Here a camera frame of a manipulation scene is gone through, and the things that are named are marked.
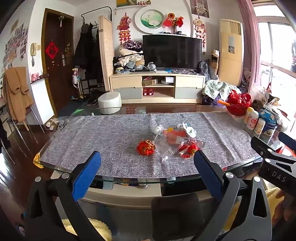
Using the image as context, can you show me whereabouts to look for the white pink bag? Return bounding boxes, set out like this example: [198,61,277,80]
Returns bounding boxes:
[71,67,80,87]

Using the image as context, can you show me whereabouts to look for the clear plastic bags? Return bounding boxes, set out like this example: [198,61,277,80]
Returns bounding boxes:
[252,86,289,130]

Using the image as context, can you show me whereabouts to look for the blue grey plastic bag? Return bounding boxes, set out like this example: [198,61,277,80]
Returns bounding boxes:
[199,61,218,80]

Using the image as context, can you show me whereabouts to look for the pile of folded clothes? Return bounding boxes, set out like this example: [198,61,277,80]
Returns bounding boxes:
[113,40,146,73]

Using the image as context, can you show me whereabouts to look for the beige folding screen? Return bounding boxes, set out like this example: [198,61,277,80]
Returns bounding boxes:
[98,16,115,92]

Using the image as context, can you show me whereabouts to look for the wall photo collage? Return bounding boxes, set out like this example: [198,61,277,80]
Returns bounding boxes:
[2,27,29,69]

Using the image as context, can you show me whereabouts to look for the white board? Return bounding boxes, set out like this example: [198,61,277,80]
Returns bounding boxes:
[31,77,55,126]

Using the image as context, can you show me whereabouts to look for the brown coat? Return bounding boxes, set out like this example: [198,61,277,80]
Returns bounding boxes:
[3,67,34,122]

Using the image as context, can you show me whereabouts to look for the black hanging coat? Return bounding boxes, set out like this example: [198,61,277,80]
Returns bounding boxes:
[74,23,92,70]
[89,22,104,77]

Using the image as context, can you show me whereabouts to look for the floral crumpled fabric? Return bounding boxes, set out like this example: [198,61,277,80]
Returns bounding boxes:
[202,80,241,105]

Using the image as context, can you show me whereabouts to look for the person's right hand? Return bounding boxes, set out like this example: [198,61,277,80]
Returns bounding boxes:
[272,189,296,229]

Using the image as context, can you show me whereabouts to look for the white labelled bottle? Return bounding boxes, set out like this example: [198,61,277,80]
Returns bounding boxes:
[254,118,266,135]
[244,107,254,124]
[246,110,259,130]

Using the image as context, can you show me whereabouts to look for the red yellow packet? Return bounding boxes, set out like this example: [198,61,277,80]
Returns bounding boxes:
[179,144,200,158]

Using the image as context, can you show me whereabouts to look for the clear plastic wrappers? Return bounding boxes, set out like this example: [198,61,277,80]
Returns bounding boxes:
[154,136,206,163]

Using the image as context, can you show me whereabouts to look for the grey slippers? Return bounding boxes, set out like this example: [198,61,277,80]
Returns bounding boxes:
[57,119,70,130]

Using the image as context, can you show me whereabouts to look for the round green wall picture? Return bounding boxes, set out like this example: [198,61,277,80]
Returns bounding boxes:
[135,9,165,35]

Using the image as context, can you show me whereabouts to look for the framed landscape picture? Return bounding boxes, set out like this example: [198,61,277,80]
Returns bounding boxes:
[116,0,152,9]

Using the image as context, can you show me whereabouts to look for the wall poster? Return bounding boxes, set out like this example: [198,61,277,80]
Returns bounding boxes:
[190,0,210,18]

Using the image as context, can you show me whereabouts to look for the dark patterned cloth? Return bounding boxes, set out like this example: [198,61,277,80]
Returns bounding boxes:
[172,69,201,76]

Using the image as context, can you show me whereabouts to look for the pink curtain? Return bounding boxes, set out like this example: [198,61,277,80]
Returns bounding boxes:
[237,0,259,98]

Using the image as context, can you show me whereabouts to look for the red crumpled wrapper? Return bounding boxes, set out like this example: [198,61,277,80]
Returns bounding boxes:
[136,140,155,155]

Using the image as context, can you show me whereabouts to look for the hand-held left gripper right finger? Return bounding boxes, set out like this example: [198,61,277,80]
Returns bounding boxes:
[194,150,273,241]

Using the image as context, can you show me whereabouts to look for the beige standing air conditioner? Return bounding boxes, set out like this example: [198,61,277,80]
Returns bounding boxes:
[218,19,244,87]

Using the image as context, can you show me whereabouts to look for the black flat television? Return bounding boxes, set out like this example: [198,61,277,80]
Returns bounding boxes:
[142,35,203,70]

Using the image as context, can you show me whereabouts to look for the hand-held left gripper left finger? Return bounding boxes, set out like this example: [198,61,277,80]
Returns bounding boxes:
[22,151,109,241]

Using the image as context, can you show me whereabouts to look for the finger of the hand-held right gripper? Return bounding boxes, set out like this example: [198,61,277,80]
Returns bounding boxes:
[251,136,279,160]
[278,132,296,152]

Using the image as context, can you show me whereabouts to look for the beige television cabinet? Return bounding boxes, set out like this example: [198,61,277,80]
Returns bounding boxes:
[109,71,206,104]

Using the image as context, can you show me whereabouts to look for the red plastic basket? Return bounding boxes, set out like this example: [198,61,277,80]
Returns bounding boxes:
[225,89,253,116]

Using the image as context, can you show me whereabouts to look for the blue round tin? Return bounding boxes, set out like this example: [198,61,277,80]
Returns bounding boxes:
[258,109,278,143]

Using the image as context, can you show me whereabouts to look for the white round stool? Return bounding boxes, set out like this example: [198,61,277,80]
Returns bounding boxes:
[97,91,122,114]

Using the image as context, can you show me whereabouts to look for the red diamond door decoration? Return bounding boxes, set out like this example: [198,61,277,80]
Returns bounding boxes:
[45,41,59,61]

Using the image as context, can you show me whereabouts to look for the yellow fleece pants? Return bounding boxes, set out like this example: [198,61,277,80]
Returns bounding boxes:
[61,188,285,241]

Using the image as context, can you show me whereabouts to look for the black shoes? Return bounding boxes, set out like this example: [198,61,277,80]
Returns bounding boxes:
[87,89,104,106]

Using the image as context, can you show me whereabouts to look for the yellow table corner guard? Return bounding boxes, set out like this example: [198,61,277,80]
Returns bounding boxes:
[33,153,44,169]

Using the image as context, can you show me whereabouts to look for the brown wooden door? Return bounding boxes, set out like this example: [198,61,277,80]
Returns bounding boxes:
[42,8,74,112]

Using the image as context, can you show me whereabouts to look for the grey woven table mat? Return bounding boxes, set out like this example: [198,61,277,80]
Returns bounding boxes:
[40,112,263,179]

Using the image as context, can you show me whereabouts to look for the large window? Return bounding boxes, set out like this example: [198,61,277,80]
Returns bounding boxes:
[254,5,296,98]

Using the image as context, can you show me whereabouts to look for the beige table base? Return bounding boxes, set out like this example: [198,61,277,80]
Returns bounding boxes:
[85,179,162,209]

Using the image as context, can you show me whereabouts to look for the red hanging wall ornament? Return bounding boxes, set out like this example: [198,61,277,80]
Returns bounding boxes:
[193,16,207,49]
[118,13,132,45]

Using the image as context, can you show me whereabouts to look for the cardboard boxes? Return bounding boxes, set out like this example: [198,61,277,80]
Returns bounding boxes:
[210,50,220,75]

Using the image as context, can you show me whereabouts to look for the vase with flags and flowers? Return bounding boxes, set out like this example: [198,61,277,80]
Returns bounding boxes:
[162,13,184,34]

